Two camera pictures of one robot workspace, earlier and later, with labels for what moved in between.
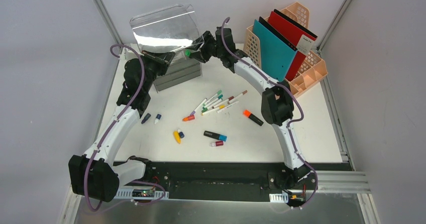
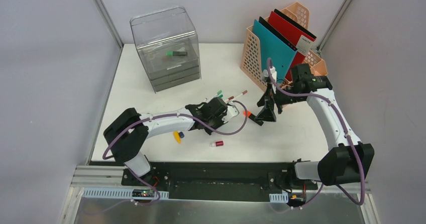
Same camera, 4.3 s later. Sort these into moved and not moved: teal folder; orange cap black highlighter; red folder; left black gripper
Moved: left black gripper
Not moved: teal folder; red folder; orange cap black highlighter
